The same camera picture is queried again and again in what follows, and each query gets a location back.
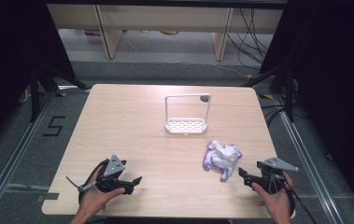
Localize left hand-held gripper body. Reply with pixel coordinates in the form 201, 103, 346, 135
95, 154, 128, 194

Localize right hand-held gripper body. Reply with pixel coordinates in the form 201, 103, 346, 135
248, 156, 300, 194

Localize white cloth with purple grid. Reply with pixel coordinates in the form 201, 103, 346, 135
202, 139, 243, 183

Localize person's right hand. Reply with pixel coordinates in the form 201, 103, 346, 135
251, 171, 295, 224

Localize person's left hand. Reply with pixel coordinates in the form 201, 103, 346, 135
78, 166, 126, 217

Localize black metal stand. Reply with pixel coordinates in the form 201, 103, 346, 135
29, 63, 91, 123
243, 63, 296, 123

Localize dark curtain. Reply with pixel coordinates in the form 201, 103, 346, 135
259, 0, 354, 216
0, 0, 77, 157

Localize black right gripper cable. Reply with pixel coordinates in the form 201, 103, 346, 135
268, 173, 318, 224

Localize aluminium floor rail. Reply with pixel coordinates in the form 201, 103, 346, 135
272, 92, 345, 224
0, 89, 57, 224

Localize black floor cables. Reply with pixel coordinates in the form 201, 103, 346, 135
260, 104, 291, 127

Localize white wire rack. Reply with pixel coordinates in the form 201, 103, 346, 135
164, 92, 212, 136

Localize thin white floor cable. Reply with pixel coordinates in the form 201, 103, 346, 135
209, 62, 251, 78

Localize bundle of black cables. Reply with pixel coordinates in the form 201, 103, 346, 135
226, 7, 274, 71

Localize light wooden desk frame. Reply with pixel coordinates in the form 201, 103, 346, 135
47, 3, 285, 62

